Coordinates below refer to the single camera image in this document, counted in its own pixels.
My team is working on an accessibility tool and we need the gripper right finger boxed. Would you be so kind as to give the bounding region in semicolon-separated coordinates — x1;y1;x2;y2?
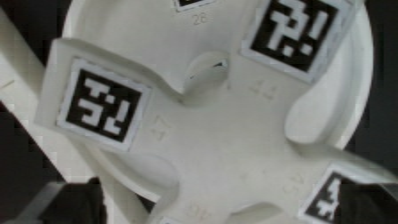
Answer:
336;182;398;224

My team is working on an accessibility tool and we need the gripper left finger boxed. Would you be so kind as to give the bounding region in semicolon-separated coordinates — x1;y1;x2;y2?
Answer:
14;177;106;224

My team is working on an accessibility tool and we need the white round table top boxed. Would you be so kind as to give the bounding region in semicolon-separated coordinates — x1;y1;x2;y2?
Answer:
58;0;376;224

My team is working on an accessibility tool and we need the white cylindrical table leg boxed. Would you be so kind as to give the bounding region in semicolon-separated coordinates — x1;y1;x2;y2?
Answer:
183;51;229;98

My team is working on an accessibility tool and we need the white cross-shaped table base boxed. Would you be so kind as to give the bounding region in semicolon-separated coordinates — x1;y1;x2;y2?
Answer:
33;0;398;224

